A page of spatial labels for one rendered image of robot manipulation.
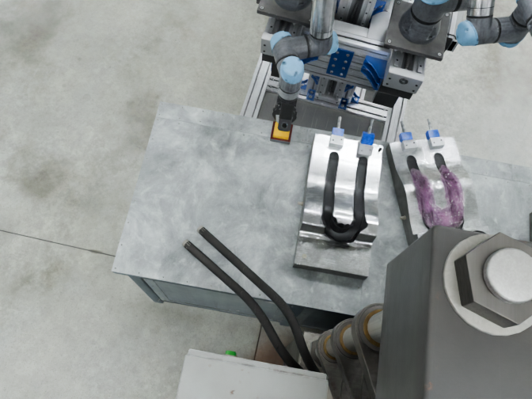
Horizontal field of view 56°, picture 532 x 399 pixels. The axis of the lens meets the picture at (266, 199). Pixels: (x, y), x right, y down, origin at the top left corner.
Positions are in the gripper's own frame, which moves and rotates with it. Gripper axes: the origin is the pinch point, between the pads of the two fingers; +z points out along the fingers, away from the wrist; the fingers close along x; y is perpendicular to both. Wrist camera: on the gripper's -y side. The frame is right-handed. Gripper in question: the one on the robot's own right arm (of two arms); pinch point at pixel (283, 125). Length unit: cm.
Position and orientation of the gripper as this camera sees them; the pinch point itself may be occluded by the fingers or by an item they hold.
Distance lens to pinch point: 192.8
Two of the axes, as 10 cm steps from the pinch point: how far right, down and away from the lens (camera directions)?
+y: 1.7, -9.2, 3.5
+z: -0.5, 3.5, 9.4
